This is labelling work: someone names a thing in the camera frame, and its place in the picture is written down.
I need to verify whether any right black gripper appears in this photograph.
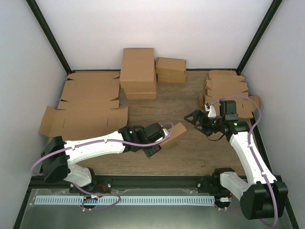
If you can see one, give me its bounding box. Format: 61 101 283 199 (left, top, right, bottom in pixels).
184 110 225 136

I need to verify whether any small cardboard box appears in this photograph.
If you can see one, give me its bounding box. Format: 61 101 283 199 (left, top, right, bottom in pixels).
160 123 187 148
157 72 186 83
156 57 186 76

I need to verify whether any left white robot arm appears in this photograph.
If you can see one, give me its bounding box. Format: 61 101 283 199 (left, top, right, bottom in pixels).
41 123 172 193

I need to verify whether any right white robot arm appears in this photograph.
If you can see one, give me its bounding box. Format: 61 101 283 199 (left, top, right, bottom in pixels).
184 100 288 222

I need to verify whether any small folded cardboard box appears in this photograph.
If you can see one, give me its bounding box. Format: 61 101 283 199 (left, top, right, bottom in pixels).
156 57 186 76

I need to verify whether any large folded cardboard box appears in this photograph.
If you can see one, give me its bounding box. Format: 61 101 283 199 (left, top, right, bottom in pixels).
120 48 157 93

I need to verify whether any stack of flat cardboard blanks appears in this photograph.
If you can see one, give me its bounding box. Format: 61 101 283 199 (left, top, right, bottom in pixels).
199 70 263 119

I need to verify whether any large flat cardboard sheet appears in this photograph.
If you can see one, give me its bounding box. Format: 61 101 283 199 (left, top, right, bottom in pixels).
39 72 128 140

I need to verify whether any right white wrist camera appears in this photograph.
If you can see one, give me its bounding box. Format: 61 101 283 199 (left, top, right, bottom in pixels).
204 103 217 118

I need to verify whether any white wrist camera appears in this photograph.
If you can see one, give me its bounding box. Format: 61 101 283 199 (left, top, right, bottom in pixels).
204 103 217 118
162 128 170 138

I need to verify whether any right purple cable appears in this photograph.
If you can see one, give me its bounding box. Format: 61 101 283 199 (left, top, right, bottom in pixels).
207 95 279 226

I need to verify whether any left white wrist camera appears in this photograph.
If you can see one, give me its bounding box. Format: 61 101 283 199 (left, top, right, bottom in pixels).
162 128 170 138

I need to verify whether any light blue cable duct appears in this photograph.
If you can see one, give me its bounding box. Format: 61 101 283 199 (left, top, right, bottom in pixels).
34 196 215 206

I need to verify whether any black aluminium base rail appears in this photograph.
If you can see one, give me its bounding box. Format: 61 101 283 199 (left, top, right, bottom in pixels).
30 175 282 195

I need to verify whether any right black frame post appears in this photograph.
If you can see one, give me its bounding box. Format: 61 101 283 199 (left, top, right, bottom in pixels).
236 0 283 75

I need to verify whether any black frame post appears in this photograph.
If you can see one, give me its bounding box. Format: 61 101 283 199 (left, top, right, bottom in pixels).
236 0 283 75
26 0 72 75

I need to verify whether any left black frame post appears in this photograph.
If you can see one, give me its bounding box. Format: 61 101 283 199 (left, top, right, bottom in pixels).
26 0 72 75

